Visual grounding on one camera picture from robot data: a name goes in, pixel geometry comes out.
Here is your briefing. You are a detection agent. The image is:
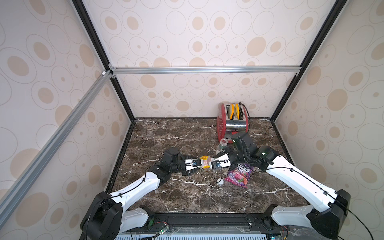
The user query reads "green label water bottle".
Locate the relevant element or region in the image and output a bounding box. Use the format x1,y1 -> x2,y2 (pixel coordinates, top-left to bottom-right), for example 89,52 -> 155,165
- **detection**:
216,138 -> 228,154

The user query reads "clear pink drink bottle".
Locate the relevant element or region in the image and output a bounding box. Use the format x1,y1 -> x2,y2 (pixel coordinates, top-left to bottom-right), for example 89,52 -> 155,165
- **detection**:
200,156 -> 212,169

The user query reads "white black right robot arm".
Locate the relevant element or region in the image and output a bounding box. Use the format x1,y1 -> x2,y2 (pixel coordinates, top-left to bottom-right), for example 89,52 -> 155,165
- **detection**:
217,133 -> 351,240

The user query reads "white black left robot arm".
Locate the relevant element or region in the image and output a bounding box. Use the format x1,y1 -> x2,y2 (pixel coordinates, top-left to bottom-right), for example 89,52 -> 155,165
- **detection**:
80,147 -> 192,240

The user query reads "purple candy bag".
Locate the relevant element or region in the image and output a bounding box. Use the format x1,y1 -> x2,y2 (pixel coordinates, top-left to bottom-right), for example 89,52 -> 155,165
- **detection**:
225,164 -> 254,188

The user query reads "red and steel toaster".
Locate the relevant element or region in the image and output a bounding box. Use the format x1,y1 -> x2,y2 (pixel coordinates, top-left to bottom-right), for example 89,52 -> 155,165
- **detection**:
217,102 -> 250,143

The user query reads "yellow toy toast slice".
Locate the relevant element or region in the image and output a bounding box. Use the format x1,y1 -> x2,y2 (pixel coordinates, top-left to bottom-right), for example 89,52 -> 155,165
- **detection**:
234,104 -> 242,120
227,104 -> 235,120

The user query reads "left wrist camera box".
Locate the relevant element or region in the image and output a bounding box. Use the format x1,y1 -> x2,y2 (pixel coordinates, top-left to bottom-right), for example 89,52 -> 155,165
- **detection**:
185,159 -> 202,171

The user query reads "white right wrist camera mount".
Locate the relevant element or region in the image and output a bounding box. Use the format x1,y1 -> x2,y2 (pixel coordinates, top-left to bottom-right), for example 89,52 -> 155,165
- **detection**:
209,154 -> 232,170

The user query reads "black toaster power cable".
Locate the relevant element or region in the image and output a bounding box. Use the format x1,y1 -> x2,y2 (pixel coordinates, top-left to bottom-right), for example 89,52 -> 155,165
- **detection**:
238,101 -> 252,133

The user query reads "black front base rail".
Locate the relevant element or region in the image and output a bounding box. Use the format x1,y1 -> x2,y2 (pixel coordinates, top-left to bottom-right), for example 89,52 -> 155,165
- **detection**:
79,212 -> 339,240

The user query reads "aluminium horizontal frame bar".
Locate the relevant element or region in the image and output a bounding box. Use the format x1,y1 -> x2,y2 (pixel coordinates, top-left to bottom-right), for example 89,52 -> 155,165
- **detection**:
112,65 -> 302,75

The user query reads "aluminium diagonal frame bar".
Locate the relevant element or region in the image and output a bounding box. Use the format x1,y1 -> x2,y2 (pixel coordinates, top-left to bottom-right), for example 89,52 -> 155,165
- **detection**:
1,70 -> 112,228

